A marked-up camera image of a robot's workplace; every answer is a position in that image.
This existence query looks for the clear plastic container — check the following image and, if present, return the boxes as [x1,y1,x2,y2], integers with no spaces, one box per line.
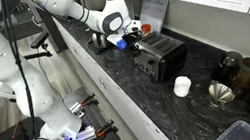
[206,118,250,140]

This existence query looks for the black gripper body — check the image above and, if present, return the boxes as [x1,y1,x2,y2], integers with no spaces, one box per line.
[121,30,144,48]

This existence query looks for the steel coffee carafe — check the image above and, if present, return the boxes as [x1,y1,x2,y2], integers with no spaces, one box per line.
[90,30,111,51]

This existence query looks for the small whiteboard sign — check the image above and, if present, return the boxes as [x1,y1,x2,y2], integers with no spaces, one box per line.
[135,0,174,37]

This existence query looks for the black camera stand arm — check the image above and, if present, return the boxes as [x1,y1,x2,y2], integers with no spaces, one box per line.
[21,40,54,63]

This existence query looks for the black external camera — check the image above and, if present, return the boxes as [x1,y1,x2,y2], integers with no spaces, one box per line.
[27,30,52,51]

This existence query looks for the orange black clamp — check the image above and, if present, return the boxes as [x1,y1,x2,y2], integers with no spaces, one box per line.
[94,118,120,138]
[78,92,100,109]

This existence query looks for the orange lid jar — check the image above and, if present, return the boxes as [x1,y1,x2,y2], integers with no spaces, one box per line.
[140,22,153,35]

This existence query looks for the shiny metal funnel dripper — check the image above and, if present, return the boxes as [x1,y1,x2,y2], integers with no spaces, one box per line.
[206,77,238,109]

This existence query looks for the white ceramic mug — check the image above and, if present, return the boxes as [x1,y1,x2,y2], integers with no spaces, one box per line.
[171,74,195,99]

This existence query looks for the white base cabinet front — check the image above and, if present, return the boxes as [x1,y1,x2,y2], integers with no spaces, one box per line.
[52,2,180,140]

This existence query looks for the black coffee grinder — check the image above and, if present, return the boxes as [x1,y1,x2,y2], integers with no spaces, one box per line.
[208,48,247,83]

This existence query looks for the silver black four-slot toaster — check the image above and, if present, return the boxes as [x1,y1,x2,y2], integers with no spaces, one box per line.
[128,25,194,86]

